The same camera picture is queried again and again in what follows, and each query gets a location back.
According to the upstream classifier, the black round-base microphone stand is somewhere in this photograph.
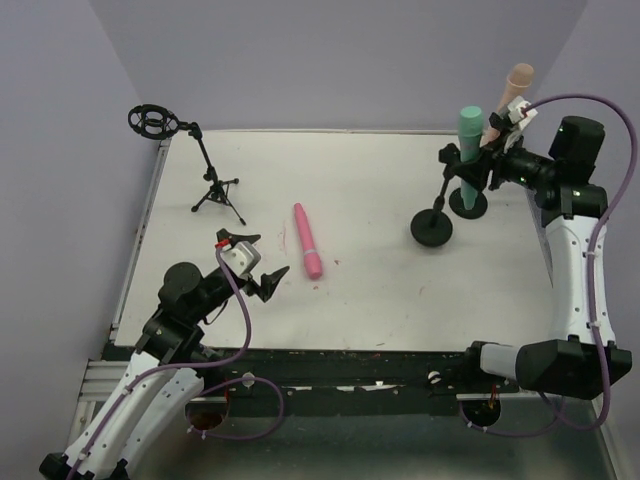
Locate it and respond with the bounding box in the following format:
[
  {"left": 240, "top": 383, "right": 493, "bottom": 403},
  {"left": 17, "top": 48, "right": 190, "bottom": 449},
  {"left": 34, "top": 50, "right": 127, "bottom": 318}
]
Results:
[{"left": 448, "top": 112, "right": 521, "bottom": 221}]

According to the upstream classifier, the pink microphone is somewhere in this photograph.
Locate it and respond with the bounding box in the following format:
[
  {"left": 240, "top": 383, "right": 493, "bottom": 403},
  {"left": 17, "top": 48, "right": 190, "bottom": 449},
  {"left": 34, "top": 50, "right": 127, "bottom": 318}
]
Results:
[{"left": 293, "top": 203, "right": 323, "bottom": 280}]

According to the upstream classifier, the mint green microphone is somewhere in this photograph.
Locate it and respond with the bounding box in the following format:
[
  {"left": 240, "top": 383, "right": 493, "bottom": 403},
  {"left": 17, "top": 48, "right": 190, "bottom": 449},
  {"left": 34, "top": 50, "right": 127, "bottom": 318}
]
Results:
[{"left": 458, "top": 105, "right": 484, "bottom": 219}]

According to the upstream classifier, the black clip round-base stand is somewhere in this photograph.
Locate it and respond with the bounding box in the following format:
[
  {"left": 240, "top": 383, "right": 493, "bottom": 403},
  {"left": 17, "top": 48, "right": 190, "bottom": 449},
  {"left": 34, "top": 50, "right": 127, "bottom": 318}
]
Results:
[{"left": 410, "top": 143, "right": 488, "bottom": 248}]

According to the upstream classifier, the peach microphone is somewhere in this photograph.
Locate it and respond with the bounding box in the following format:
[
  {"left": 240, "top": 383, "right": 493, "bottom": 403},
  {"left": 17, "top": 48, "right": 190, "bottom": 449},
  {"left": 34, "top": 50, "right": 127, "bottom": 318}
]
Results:
[{"left": 480, "top": 63, "right": 535, "bottom": 147}]

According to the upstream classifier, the black tripod shock-mount stand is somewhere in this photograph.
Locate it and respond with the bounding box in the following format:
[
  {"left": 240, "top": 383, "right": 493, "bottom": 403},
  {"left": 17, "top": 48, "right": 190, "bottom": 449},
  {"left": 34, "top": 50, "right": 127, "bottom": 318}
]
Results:
[{"left": 127, "top": 104, "right": 247, "bottom": 226}]

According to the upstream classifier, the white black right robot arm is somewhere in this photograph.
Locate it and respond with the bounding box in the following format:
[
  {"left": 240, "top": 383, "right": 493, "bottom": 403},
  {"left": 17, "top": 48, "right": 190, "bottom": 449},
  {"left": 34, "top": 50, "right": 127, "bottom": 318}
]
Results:
[{"left": 470, "top": 116, "right": 632, "bottom": 400}]

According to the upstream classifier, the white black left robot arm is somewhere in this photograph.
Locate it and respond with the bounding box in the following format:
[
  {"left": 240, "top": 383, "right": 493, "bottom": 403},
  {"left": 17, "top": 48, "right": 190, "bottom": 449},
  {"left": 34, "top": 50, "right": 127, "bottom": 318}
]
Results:
[{"left": 39, "top": 229, "right": 289, "bottom": 479}]

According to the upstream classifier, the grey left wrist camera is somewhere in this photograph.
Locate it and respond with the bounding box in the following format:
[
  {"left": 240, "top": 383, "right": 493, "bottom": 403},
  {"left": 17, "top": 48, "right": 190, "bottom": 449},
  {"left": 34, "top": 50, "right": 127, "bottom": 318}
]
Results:
[{"left": 221, "top": 241, "right": 261, "bottom": 280}]

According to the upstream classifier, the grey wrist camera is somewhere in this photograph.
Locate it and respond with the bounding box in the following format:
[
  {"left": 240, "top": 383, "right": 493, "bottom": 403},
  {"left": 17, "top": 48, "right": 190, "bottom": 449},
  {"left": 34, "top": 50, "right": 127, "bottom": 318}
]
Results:
[
  {"left": 503, "top": 96, "right": 538, "bottom": 153},
  {"left": 221, "top": 241, "right": 261, "bottom": 280}
]

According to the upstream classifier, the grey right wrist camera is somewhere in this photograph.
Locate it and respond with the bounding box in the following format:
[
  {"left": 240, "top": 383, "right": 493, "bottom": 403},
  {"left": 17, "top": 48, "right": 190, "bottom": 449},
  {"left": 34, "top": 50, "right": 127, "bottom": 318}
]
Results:
[{"left": 503, "top": 96, "right": 538, "bottom": 153}]

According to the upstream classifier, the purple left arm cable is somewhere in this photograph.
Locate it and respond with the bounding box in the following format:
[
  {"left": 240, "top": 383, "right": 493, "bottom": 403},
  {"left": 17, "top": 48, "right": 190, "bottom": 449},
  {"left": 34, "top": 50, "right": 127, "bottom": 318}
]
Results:
[{"left": 64, "top": 247, "right": 287, "bottom": 480}]

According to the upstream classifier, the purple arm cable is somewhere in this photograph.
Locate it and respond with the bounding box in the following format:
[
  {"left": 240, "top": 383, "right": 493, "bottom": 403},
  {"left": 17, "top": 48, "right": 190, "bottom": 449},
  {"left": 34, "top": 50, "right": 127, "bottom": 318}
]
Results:
[
  {"left": 459, "top": 93, "right": 639, "bottom": 435},
  {"left": 64, "top": 247, "right": 287, "bottom": 480}
]

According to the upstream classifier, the aluminium frame rail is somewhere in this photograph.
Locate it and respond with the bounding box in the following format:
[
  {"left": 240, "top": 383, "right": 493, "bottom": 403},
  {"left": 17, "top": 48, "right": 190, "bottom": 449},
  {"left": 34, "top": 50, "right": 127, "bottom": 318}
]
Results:
[{"left": 79, "top": 357, "right": 236, "bottom": 406}]

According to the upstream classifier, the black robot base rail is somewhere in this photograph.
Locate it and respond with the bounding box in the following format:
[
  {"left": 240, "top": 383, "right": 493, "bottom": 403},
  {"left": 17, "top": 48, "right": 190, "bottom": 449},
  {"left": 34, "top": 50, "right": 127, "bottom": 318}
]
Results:
[{"left": 104, "top": 339, "right": 521, "bottom": 417}]

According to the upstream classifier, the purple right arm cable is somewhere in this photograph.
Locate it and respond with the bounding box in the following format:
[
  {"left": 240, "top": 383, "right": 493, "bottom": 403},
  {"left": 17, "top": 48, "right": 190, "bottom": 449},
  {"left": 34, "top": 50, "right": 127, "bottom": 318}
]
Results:
[{"left": 459, "top": 93, "right": 639, "bottom": 435}]

